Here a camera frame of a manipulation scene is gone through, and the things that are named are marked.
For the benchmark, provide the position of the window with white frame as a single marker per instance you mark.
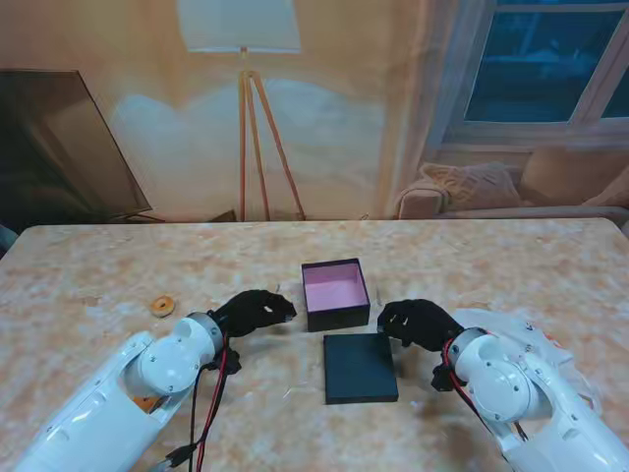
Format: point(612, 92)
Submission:
point(531, 64)

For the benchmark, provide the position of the tripod floor lamp white shade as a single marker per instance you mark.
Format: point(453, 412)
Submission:
point(241, 24)

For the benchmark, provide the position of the dark grey chair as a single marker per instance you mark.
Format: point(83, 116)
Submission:
point(5, 238)

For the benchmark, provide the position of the white plastic bag orange print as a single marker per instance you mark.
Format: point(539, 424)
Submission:
point(511, 324)

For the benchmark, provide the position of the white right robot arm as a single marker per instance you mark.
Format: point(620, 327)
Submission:
point(496, 378)

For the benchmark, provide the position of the black gift box pink inside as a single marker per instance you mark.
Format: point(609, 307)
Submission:
point(334, 295)

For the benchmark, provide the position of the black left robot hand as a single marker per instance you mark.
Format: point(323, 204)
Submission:
point(255, 310)

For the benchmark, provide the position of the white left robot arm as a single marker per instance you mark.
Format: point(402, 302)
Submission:
point(167, 364)

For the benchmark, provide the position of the mini donut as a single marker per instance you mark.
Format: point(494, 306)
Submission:
point(157, 309)

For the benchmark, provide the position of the knitted beige cushion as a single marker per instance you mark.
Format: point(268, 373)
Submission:
point(472, 184)

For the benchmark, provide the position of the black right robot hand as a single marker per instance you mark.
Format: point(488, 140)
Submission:
point(422, 322)

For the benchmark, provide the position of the beige sofa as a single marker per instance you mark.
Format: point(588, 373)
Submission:
point(417, 196)

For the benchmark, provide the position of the black gift box lid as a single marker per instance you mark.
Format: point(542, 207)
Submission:
point(359, 369)

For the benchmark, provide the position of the black flat television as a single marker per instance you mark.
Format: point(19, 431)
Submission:
point(49, 147)

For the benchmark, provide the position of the tan plain cushion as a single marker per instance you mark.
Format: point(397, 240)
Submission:
point(555, 177)
point(614, 194)

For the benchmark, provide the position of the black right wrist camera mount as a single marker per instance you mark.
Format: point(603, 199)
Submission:
point(442, 378)

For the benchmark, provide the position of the sheer beige curtain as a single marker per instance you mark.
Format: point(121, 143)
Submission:
point(427, 74)

